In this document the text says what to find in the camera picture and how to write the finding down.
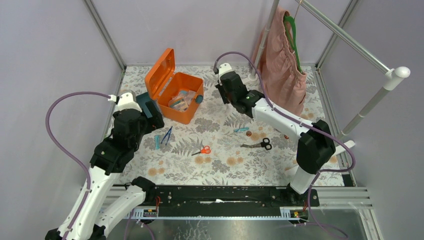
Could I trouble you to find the teal tray insert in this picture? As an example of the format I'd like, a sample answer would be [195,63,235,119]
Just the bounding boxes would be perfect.
[136,92,156,118]

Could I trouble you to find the green clothes hanger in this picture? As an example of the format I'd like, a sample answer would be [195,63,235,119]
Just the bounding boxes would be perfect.
[283,15,304,74]

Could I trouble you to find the blue bandage package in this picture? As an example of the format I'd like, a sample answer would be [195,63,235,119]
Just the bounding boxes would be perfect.
[168,94,189,112]

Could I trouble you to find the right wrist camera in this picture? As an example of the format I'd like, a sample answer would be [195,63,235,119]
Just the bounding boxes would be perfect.
[217,62,233,77]

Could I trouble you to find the teal small tube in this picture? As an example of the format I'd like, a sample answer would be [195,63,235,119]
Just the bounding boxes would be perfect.
[154,135,161,150]

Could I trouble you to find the pink hanging garment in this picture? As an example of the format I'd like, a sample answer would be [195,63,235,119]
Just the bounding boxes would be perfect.
[257,6,307,116]

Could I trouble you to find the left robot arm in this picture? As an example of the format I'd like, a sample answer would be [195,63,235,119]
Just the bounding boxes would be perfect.
[45,100,164,240]

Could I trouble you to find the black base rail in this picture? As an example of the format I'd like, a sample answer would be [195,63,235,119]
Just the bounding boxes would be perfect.
[135,185,320,220]

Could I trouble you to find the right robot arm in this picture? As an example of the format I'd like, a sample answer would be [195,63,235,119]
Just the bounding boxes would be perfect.
[214,69,336,206]

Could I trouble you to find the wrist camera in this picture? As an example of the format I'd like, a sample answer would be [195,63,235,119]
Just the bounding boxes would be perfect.
[115,90,143,112]
[217,62,233,77]

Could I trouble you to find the orange handled scissors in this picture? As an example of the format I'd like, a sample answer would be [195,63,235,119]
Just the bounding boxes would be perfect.
[191,145,212,156]

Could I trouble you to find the teal small packet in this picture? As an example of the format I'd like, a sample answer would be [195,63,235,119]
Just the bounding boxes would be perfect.
[233,127,249,133]

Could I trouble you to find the black handled scissors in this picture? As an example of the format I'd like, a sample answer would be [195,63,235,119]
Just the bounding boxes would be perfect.
[240,137,273,151]

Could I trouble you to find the blue plastic tweezers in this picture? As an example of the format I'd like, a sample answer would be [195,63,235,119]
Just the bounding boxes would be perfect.
[160,126,173,145]

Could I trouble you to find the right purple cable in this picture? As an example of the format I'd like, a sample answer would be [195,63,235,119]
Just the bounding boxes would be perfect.
[213,51,357,239]

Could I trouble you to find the white clothes rack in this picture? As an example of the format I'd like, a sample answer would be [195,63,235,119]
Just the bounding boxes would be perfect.
[246,0,412,178]

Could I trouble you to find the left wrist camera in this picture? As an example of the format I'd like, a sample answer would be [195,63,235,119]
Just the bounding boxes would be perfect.
[115,90,143,112]

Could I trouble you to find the orange medicine box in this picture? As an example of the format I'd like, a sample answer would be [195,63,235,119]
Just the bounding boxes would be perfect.
[145,48,204,125]

